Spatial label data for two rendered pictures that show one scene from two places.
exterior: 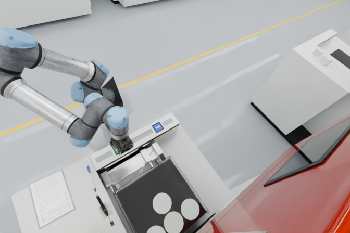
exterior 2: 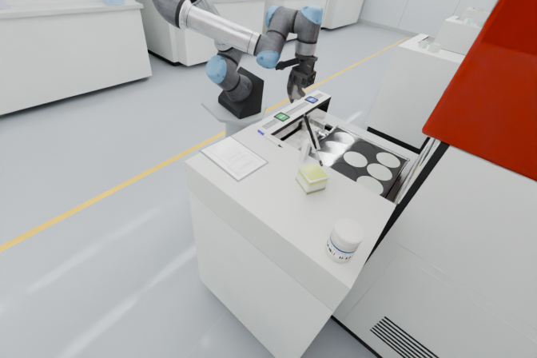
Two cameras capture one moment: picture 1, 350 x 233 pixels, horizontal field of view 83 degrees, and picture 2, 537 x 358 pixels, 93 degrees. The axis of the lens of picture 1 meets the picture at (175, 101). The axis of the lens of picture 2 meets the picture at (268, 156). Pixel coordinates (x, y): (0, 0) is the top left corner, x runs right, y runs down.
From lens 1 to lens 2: 0.88 m
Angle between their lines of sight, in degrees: 15
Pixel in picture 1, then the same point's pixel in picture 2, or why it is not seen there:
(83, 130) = (275, 39)
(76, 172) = (248, 137)
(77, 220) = (277, 170)
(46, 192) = (225, 153)
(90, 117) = (280, 23)
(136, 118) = not seen: hidden behind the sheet
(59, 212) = (252, 166)
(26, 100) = (205, 16)
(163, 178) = (341, 141)
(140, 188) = (323, 150)
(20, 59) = not seen: outside the picture
